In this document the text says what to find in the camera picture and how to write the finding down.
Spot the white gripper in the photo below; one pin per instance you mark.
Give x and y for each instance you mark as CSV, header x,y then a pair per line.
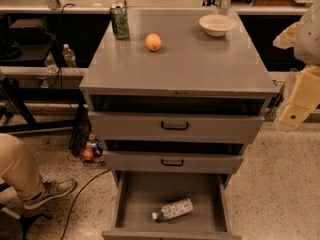
x,y
309,39

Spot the clear plastic water bottle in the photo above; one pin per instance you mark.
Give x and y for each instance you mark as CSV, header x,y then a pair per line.
x,y
173,210

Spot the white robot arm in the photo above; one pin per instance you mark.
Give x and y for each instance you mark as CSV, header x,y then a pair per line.
x,y
304,37

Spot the grey metal drawer cabinet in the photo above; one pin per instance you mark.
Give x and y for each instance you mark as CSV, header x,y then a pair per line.
x,y
192,73

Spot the grey top drawer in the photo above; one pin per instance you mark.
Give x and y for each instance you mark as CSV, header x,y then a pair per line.
x,y
175,127

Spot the grey middle drawer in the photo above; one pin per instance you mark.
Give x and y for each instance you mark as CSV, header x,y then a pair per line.
x,y
172,162

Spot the grey open bottom drawer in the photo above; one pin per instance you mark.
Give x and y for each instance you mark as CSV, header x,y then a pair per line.
x,y
142,193

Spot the clear bottle on shelf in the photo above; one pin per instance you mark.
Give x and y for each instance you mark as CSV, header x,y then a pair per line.
x,y
51,64
69,56

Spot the white bowl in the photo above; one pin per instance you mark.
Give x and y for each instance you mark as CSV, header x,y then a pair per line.
x,y
217,25

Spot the orange fruit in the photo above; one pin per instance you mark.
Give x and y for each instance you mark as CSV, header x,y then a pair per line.
x,y
153,42

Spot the green soda can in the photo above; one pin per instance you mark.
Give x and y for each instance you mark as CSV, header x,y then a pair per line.
x,y
119,19

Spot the blue item on floor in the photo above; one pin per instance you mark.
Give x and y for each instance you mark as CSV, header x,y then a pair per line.
x,y
97,150

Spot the red apple on floor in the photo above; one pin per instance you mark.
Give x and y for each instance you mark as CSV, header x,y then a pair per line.
x,y
88,154

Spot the grey sneaker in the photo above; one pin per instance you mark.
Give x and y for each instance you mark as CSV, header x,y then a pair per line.
x,y
52,190

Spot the beige trouser leg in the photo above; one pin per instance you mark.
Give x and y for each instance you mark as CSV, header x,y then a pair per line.
x,y
19,169

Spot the black chair base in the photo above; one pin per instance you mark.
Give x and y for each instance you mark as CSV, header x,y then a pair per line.
x,y
26,222

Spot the black table frame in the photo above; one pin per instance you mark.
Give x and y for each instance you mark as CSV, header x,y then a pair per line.
x,y
15,99

